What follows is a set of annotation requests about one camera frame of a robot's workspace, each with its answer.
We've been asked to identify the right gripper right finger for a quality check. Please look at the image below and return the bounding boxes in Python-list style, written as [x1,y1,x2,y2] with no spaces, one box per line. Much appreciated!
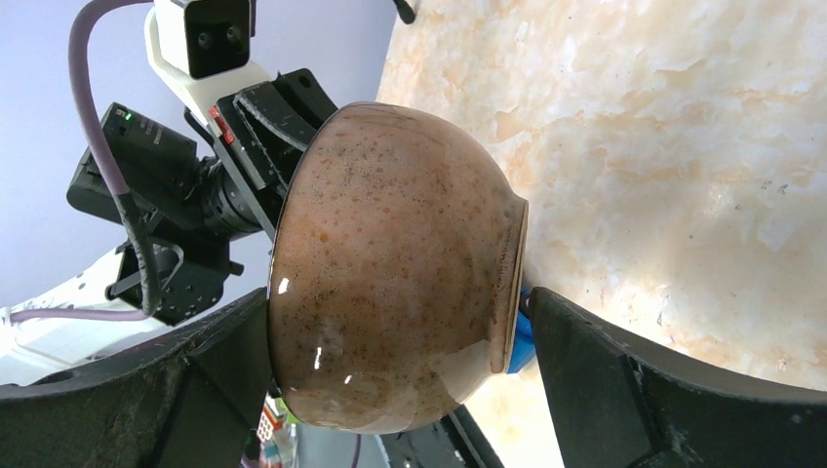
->
[528,288,826,467]

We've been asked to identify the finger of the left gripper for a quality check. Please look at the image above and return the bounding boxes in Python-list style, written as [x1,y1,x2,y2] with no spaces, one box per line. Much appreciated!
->
[232,82,324,155]

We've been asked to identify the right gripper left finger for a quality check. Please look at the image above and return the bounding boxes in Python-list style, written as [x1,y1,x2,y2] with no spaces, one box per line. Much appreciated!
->
[1,289,271,467]

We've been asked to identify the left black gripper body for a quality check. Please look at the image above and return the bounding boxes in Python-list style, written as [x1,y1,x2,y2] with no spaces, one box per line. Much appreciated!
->
[183,68,337,240]

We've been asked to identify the blue orange toy car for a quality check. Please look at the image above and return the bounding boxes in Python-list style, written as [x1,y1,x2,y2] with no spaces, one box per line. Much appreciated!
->
[507,287,535,374]

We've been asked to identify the brown speckled cream bowl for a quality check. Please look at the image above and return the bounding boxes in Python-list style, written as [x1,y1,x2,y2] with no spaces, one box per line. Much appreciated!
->
[268,102,529,434]

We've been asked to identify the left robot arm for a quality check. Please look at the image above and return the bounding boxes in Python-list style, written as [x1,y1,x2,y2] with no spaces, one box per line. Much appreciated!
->
[1,68,335,386]

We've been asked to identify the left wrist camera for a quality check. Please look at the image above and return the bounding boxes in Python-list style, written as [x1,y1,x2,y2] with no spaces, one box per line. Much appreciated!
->
[144,0,271,126]

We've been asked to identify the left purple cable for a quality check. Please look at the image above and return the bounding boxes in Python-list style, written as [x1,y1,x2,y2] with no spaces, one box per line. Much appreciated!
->
[9,0,163,325]

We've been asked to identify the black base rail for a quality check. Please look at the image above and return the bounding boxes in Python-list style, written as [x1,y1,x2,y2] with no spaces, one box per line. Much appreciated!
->
[377,406,504,468]

